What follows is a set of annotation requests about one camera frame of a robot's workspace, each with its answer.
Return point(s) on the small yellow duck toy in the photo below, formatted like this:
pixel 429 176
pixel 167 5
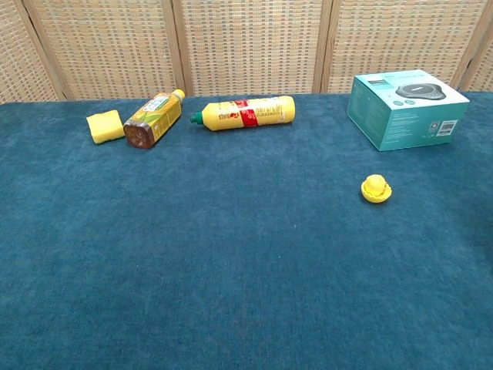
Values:
pixel 375 184

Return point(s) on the dark blue table cloth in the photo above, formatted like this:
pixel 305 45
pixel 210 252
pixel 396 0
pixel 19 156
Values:
pixel 231 250

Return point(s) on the yellow bottle with green cap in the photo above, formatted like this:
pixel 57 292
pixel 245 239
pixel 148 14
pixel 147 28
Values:
pixel 250 113

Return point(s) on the tea bottle with yellow label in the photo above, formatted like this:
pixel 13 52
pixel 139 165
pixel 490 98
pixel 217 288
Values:
pixel 154 119

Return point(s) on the yellow scalloped eggshell cup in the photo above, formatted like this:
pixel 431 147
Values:
pixel 375 198

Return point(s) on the woven rattan folding screen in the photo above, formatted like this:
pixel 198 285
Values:
pixel 250 46

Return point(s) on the yellow sponge block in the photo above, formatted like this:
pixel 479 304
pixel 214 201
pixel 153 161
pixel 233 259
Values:
pixel 104 125

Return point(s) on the teal speakerphone box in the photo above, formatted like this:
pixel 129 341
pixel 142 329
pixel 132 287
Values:
pixel 408 112

